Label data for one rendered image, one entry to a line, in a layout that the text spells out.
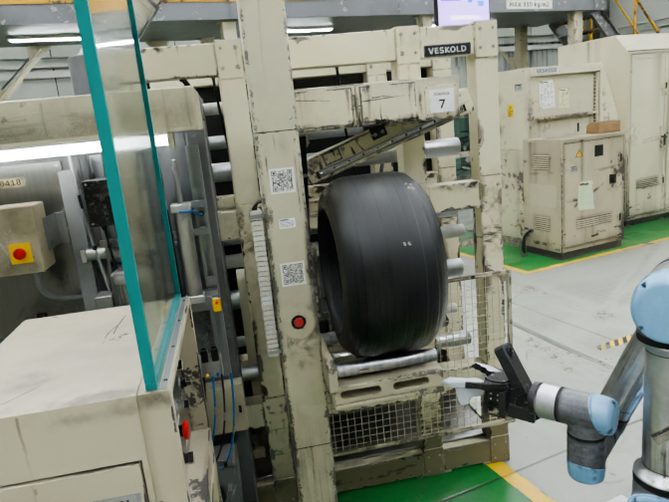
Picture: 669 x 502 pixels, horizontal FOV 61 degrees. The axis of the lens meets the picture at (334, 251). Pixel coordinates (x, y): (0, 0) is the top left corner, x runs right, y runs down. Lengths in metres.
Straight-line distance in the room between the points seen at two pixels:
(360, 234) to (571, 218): 4.93
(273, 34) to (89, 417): 1.14
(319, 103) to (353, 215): 0.51
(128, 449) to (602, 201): 6.08
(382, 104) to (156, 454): 1.40
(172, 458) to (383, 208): 0.93
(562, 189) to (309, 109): 4.57
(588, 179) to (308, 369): 5.03
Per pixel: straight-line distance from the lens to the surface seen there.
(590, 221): 6.63
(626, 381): 1.38
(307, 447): 2.02
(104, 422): 1.05
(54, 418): 1.06
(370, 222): 1.64
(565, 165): 6.28
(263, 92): 1.73
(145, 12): 2.07
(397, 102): 2.07
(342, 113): 2.02
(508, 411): 1.38
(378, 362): 1.85
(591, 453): 1.34
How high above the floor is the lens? 1.68
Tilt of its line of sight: 13 degrees down
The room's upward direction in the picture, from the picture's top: 6 degrees counter-clockwise
